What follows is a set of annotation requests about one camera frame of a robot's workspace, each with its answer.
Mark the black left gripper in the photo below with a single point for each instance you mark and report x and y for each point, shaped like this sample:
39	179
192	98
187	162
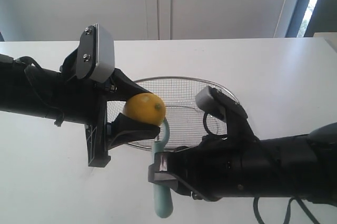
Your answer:
79	93

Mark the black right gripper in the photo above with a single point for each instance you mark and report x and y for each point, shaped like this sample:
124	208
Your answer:
214	169

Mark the teal handled peeler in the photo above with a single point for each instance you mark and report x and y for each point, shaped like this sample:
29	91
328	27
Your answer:
163	204

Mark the yellow lemon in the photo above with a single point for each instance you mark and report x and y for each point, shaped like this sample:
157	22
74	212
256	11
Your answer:
146	108

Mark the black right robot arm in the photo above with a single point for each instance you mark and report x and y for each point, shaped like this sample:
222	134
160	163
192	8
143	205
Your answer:
299	165

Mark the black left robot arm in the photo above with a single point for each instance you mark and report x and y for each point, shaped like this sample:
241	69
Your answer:
29	89

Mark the oval wire mesh basket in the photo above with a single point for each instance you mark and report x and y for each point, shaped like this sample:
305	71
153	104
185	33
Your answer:
184	117

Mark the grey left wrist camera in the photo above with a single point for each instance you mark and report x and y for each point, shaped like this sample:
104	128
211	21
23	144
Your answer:
101	52

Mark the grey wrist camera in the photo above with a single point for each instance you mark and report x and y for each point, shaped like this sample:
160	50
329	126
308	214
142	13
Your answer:
101	52
217	104

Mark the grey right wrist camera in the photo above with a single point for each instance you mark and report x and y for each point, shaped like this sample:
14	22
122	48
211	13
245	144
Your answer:
217	104

